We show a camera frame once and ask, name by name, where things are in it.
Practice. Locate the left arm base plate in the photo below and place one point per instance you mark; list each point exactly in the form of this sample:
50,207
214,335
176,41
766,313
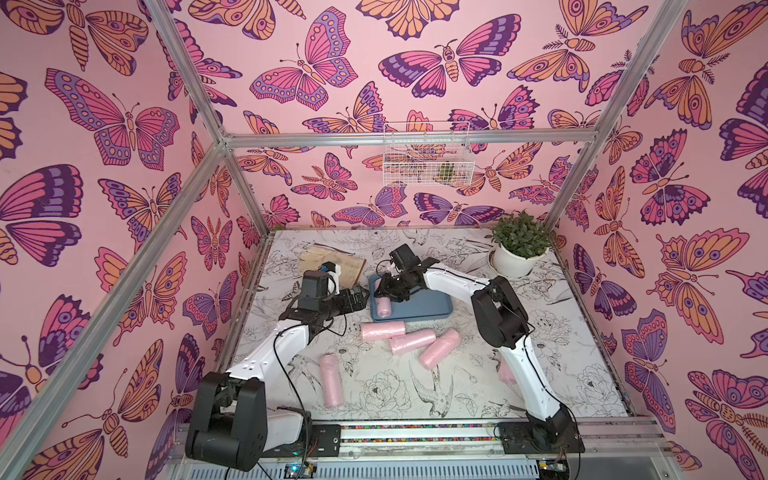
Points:
324,441

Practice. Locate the beige cloth with red trim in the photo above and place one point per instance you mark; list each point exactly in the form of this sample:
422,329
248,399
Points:
351,266

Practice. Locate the blue plastic storage box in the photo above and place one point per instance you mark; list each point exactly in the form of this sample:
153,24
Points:
424,305

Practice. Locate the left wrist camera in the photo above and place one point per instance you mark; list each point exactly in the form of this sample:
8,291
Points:
334,272

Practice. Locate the potted green plant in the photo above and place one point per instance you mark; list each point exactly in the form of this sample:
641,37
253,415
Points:
520,242

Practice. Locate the aluminium frame struts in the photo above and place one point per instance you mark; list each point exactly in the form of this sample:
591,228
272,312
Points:
26,440

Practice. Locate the pink trash bag roll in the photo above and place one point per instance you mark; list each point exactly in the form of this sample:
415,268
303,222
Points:
505,373
374,331
440,349
409,342
383,307
331,381

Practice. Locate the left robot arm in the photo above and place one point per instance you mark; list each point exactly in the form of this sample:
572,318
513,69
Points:
231,425

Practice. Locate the aluminium front rail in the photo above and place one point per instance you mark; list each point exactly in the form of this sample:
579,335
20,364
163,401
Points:
615,448

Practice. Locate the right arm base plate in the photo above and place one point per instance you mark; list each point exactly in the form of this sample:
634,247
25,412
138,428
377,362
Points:
531,438

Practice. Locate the white wire basket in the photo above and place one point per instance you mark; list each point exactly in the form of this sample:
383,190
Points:
428,158

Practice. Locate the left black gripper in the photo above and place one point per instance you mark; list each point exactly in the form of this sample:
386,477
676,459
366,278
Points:
358,302

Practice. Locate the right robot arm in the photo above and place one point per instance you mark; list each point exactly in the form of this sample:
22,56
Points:
501,321

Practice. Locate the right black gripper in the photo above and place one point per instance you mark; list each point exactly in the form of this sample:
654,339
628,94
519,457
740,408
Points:
391,286

